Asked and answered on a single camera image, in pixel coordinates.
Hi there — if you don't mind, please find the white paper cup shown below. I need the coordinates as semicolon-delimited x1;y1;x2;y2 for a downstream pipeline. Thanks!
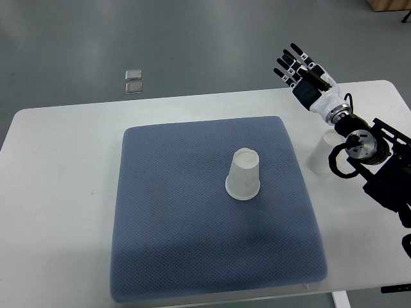
306;130;343;176
225;148;260;201

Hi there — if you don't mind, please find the black table control panel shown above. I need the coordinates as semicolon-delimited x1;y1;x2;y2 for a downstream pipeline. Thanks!
380;284;411;294

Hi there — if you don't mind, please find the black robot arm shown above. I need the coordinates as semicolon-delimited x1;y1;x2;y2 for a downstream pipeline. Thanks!
273;43;410;228

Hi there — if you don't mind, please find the white paper cup on mat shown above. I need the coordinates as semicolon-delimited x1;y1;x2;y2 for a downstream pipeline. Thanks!
225;148;260;201

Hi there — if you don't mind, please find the upper metal floor plate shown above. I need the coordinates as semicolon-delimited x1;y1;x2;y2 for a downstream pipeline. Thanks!
125;69;142;80

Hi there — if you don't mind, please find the blue textured cushion mat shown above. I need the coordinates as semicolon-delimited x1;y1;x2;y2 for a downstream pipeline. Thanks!
110;116;328;303

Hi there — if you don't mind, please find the wooden box corner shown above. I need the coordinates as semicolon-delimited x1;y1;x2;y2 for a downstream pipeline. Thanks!
367;0;410;12

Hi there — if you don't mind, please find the black tripod leg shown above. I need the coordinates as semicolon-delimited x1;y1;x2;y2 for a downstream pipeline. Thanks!
401;10;411;23

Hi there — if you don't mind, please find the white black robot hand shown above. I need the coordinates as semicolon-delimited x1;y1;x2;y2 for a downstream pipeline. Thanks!
273;43;349;123

